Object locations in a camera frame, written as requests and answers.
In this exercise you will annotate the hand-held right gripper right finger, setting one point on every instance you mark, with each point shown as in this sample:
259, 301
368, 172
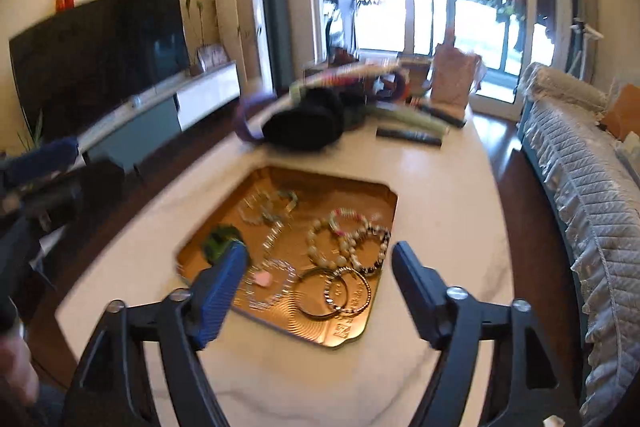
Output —
417, 292

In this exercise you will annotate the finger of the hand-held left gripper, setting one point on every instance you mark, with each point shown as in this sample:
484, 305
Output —
42, 157

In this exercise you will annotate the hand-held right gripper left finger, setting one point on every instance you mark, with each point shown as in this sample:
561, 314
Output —
220, 302

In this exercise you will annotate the golden metal tray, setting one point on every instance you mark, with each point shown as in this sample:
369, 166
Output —
300, 187

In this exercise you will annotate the person's left hand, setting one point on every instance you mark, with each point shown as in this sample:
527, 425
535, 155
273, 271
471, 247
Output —
15, 372

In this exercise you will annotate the leafy potted plant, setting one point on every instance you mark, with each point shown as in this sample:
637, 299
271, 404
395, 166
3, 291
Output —
32, 132

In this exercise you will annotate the green smartwatch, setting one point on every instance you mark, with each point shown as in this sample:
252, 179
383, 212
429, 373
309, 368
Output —
222, 242

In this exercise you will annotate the silver bangle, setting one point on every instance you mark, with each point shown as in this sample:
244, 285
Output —
302, 307

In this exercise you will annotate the white rod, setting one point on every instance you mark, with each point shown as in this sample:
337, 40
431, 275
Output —
115, 109

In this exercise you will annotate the black television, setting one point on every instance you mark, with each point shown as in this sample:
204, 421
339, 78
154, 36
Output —
100, 57

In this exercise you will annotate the dark remote control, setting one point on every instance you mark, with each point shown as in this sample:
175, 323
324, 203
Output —
407, 137

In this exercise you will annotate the white grey television cabinet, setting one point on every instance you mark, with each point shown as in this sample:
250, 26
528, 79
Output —
200, 94

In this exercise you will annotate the pale green stick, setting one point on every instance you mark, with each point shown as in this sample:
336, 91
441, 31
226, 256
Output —
415, 119

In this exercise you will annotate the quilted sofa cover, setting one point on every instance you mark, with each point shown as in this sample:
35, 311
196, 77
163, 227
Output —
585, 207

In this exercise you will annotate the black purple headphones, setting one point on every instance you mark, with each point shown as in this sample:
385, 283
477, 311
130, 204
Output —
305, 122

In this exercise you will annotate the pink gift bag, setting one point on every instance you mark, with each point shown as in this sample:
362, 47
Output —
455, 77

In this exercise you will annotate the small picture frame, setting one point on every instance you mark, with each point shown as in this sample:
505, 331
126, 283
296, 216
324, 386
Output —
211, 57

